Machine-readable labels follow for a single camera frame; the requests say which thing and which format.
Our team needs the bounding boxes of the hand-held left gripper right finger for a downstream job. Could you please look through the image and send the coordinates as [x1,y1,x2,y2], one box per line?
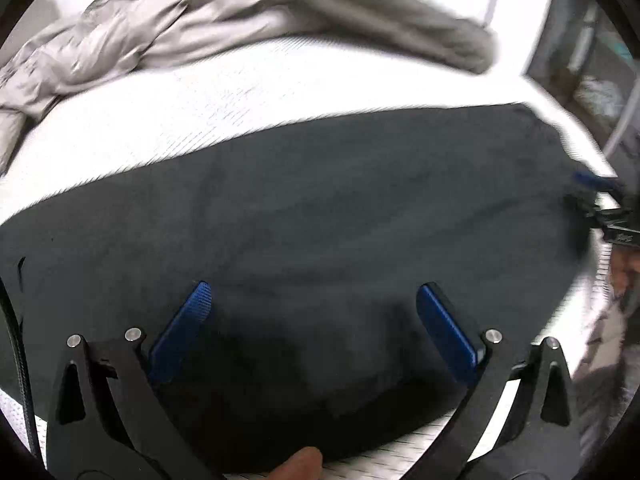
[400,282,583,480]

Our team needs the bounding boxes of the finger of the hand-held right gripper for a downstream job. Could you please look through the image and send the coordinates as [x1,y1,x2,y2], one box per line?
[564,191,603,218]
[572,171,623,198]

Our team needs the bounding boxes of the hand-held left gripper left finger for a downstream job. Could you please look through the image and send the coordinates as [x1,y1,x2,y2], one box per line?
[47,281,221,480]

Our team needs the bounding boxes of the black pants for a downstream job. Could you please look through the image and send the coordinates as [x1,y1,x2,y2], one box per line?
[0,102,593,476]

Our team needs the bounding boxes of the person's right forearm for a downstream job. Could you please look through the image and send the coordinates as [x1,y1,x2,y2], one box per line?
[570,255,640,466]

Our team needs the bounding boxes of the person's left hand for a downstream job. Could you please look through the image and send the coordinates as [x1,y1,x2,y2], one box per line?
[269,447,324,480]

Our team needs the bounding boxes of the storage shelf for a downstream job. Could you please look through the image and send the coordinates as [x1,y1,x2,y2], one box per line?
[525,0,640,146]

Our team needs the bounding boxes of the white honeycomb bed mattress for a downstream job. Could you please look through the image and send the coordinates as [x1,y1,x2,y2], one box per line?
[0,30,616,480]

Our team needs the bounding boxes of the dark grey-green duvet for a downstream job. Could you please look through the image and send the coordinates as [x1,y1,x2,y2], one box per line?
[180,0,501,75]

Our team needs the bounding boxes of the grey crumpled jacket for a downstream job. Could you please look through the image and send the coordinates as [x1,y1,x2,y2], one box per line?
[0,0,306,171]

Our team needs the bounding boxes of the black cable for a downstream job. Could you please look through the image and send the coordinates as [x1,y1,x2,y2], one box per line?
[0,260,40,457]

